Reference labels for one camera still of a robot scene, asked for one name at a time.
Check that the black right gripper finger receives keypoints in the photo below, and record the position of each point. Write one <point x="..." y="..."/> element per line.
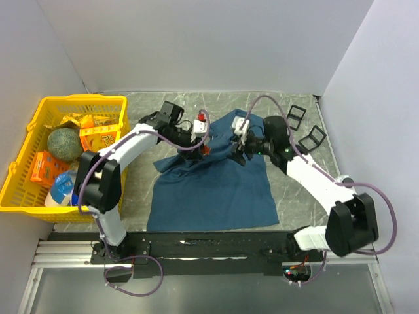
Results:
<point x="236" y="148"/>
<point x="238" y="158"/>

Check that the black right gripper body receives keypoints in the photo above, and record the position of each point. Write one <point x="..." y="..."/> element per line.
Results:
<point x="256" y="145"/>

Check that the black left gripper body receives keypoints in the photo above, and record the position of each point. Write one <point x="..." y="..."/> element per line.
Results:
<point x="182" y="138"/>

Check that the blue t-shirt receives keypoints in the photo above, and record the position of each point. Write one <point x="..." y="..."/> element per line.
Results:
<point x="212" y="194"/>

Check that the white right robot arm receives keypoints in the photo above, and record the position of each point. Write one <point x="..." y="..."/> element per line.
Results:
<point x="351" y="223"/>

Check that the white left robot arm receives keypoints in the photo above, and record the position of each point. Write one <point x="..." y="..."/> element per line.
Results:
<point x="98" y="181"/>

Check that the orange cracker box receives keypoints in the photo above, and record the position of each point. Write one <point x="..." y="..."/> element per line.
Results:
<point x="97" y="138"/>

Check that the yellow snack bag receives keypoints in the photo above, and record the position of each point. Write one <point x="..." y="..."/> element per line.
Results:
<point x="78" y="121"/>

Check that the green melon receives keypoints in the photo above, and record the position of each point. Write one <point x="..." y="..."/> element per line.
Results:
<point x="65" y="144"/>

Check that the white blue bottle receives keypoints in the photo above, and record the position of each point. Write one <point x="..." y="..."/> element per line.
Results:
<point x="61" y="190"/>

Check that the orange snack box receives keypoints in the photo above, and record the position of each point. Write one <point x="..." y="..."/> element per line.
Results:
<point x="46" y="169"/>

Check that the yellow plastic basket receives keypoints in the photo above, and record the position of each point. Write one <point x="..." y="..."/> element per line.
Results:
<point x="21" y="195"/>

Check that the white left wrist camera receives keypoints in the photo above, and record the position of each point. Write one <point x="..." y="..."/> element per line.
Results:
<point x="199" y="128"/>

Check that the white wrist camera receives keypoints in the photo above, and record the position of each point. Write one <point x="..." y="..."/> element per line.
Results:
<point x="199" y="128"/>
<point x="240" y="126"/>

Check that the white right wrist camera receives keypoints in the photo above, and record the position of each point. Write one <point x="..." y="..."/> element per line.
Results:
<point x="240" y="126"/>

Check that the black frame near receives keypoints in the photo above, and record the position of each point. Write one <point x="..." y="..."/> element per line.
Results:
<point x="313" y="140"/>

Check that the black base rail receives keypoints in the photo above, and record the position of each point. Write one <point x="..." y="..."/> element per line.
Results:
<point x="205" y="253"/>

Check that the aluminium frame rail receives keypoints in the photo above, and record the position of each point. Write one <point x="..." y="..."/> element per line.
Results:
<point x="79" y="254"/>

